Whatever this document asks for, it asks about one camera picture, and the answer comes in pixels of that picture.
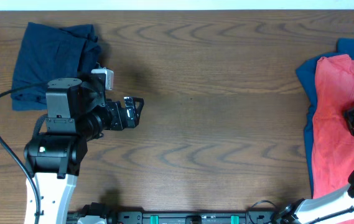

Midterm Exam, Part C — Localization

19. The blue t-shirt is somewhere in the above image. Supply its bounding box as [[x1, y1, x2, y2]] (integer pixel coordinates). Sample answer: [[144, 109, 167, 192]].
[[296, 38, 354, 195]]

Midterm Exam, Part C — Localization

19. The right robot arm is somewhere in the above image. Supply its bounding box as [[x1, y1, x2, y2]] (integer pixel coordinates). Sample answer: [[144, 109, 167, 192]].
[[271, 108, 354, 224]]

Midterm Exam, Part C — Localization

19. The red t-shirt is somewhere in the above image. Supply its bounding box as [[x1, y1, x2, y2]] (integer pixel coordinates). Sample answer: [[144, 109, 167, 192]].
[[312, 55, 354, 198]]

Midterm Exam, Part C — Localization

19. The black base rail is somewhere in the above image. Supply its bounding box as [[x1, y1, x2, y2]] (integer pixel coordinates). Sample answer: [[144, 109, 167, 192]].
[[66, 203, 275, 224]]

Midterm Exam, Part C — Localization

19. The folded dark navy garment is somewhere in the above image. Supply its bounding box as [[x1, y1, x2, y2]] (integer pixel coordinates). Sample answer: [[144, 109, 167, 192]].
[[11, 22, 102, 112]]

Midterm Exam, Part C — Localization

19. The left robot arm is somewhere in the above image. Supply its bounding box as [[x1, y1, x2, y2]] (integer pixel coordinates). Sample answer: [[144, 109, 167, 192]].
[[24, 74, 144, 223]]

